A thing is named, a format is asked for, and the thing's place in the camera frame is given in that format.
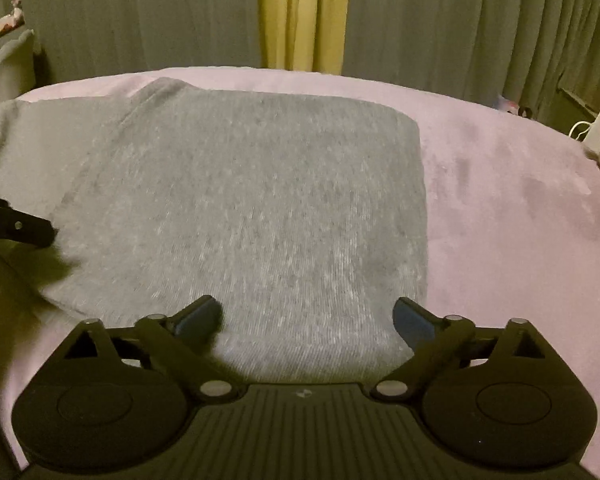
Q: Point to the small dark object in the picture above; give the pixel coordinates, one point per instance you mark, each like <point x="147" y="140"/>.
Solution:
<point x="517" y="107"/>

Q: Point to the dark bedside shelf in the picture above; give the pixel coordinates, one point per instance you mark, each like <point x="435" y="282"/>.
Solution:
<point x="577" y="105"/>

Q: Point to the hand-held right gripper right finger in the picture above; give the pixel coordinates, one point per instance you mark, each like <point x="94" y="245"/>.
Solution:
<point x="411" y="321"/>

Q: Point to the small pink white figure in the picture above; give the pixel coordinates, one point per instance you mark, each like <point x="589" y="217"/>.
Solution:
<point x="9" y="19"/>

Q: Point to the yellow curtain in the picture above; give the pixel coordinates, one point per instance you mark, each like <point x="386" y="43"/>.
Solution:
<point x="300" y="10"/>

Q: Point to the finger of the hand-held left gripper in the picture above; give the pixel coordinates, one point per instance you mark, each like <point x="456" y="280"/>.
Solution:
<point x="22" y="225"/>

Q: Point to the pink bed sheet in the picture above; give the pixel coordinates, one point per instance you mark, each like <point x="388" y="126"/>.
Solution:
<point x="505" y="235"/>

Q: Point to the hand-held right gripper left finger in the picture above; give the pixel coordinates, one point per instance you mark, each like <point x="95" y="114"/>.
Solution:
<point x="200" y="321"/>

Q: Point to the grey-green curtain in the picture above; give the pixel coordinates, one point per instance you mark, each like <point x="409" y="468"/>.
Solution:
<point x="470" y="25"/>
<point x="145" y="20"/>

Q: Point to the grey pants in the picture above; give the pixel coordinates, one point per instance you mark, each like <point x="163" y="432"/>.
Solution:
<point x="255" y="210"/>

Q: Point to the pale grey cushion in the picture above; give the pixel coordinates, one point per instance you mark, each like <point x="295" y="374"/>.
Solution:
<point x="10" y="70"/>

